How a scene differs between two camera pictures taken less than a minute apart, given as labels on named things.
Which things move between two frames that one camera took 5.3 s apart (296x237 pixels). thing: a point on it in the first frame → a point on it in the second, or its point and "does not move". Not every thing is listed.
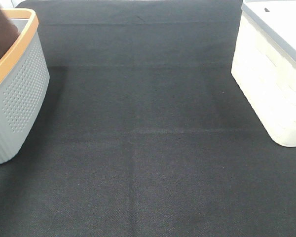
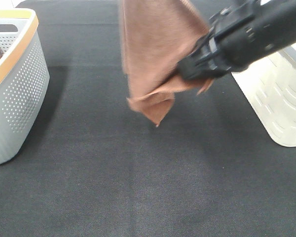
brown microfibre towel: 3,32 → 156,35
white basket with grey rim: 269,66 does not move
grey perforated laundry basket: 19,84 does not move
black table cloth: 145,133 does not move
